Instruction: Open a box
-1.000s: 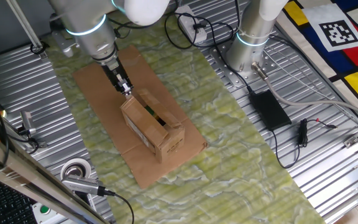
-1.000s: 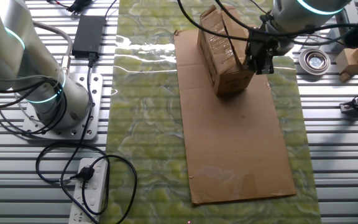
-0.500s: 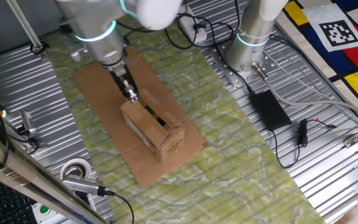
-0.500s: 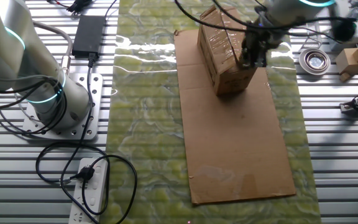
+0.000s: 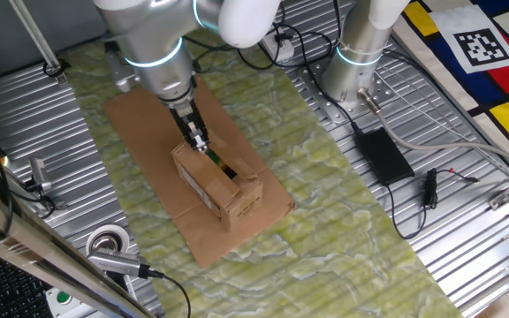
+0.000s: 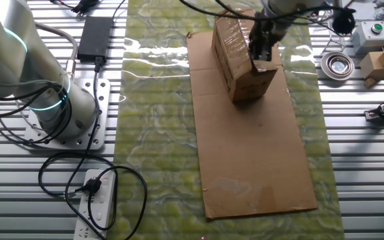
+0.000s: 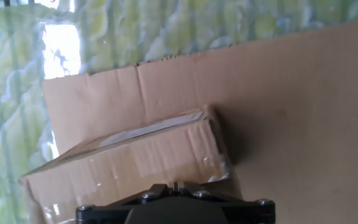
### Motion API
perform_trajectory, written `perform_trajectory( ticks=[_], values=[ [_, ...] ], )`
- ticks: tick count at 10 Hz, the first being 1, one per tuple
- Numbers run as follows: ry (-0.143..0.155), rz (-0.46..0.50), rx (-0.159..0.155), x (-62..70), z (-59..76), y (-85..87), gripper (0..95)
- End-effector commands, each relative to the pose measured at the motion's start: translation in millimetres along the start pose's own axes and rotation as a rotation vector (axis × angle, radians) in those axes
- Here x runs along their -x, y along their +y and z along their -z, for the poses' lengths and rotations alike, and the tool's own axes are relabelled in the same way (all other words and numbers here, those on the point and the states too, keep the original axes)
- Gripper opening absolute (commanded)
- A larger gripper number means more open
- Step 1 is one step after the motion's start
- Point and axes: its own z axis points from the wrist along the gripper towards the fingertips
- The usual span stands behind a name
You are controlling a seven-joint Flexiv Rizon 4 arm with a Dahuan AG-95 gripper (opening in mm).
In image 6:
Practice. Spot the small tan wooden piece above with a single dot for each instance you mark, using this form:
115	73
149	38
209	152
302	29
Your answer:
370	82

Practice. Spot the white power strip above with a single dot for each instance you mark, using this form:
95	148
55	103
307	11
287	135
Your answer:
100	206

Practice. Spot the clear acrylic stand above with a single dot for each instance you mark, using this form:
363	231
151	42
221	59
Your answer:
336	41

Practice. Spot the brown cardboard box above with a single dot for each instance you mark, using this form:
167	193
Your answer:
235	50

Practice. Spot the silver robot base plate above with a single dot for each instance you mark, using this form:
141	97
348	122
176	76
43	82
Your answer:
102	90

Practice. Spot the flat brown cardboard sheet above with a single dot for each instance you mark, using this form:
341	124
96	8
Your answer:
252	160

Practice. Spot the black power adapter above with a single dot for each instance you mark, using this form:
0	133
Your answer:
95	38

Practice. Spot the pale grey sheet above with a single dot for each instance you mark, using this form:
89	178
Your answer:
363	11

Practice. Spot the white rimmed metal dish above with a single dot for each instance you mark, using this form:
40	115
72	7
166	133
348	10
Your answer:
337	65

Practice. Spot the green marble pattern mat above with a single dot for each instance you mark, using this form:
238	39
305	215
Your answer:
158	133

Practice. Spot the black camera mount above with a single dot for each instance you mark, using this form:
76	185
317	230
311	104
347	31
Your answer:
377	118

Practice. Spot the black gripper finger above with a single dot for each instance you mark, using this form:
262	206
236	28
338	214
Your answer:
266	54
254	55

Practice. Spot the crumpled white paper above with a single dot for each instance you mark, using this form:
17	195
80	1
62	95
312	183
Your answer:
380	13

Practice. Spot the grey box green button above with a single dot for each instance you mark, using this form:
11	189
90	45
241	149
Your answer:
367	38

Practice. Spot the tan wooden block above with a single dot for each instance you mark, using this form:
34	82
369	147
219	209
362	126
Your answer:
375	65

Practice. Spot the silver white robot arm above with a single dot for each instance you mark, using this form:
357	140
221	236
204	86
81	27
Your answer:
5	50

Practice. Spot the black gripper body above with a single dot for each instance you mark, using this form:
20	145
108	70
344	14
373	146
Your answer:
265	31

